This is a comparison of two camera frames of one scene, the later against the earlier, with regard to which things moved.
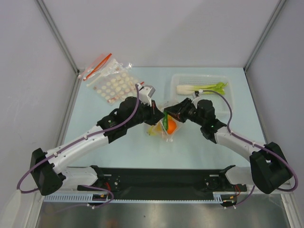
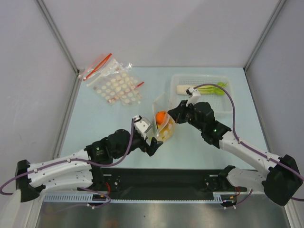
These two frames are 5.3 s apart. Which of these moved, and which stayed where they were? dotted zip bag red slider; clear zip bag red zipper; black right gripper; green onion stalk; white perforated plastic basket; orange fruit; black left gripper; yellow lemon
Moved: orange fruit; yellow lemon; black left gripper
Stayed: dotted zip bag red slider; green onion stalk; black right gripper; white perforated plastic basket; clear zip bag red zipper
